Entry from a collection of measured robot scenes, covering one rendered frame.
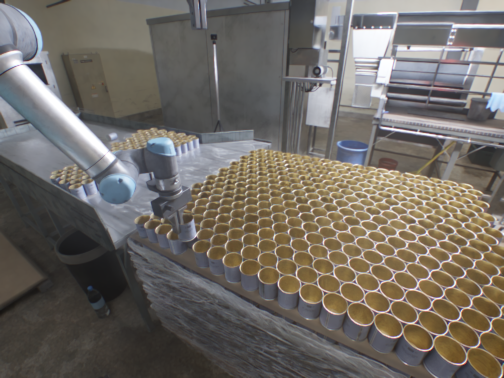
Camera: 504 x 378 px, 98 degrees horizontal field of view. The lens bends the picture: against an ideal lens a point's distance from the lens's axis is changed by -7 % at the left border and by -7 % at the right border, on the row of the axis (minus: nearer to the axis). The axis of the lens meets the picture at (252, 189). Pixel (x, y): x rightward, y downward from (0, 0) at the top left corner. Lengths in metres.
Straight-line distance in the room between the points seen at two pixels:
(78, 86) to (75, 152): 7.07
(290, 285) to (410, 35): 3.13
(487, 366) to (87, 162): 1.04
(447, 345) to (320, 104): 3.16
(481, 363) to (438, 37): 3.12
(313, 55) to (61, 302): 3.48
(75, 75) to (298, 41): 5.90
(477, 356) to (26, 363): 2.46
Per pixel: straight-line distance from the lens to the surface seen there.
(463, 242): 1.19
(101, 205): 1.53
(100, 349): 2.25
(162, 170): 0.74
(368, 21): 3.57
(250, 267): 0.86
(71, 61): 7.66
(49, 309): 2.70
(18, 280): 2.95
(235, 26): 3.77
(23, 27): 0.76
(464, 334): 0.89
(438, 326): 0.86
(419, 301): 0.90
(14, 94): 0.63
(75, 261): 2.12
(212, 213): 1.11
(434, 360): 0.80
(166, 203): 0.78
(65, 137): 0.62
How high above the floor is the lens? 1.79
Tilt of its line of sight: 30 degrees down
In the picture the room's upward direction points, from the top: straight up
